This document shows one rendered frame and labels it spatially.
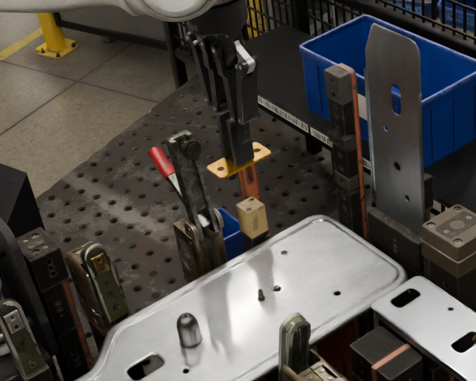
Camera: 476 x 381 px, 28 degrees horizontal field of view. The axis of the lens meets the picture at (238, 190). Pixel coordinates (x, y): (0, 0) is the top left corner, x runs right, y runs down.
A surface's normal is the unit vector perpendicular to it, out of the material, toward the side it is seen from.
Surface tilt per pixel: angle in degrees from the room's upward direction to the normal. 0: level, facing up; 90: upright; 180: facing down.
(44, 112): 0
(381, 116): 90
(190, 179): 81
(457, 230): 0
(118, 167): 0
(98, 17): 92
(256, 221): 90
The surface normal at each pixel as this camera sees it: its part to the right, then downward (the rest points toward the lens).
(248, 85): 0.58, 0.55
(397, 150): -0.81, 0.43
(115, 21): -0.52, 0.60
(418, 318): -0.14, -0.80
